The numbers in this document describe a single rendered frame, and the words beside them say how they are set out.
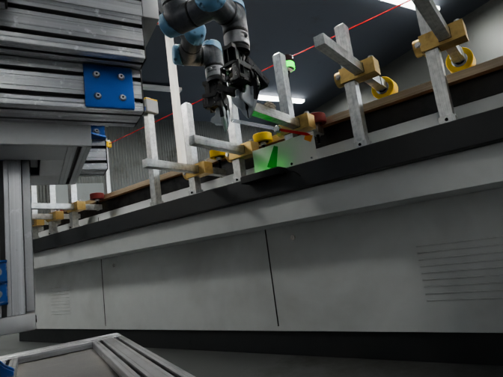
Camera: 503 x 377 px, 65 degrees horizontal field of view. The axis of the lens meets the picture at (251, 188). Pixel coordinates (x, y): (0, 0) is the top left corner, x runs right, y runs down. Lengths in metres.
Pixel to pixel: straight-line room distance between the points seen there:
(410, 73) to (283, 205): 6.27
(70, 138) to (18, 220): 0.21
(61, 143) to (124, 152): 7.39
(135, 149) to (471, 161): 7.51
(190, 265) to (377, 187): 1.09
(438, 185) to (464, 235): 0.25
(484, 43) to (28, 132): 6.47
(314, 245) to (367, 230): 0.22
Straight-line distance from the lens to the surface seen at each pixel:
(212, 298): 1.94
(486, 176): 1.20
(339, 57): 1.20
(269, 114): 1.24
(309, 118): 1.38
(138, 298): 2.37
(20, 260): 0.94
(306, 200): 1.37
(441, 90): 1.24
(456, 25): 1.29
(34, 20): 0.82
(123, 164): 8.18
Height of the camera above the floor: 0.42
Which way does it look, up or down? 10 degrees up
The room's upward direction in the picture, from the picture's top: 8 degrees counter-clockwise
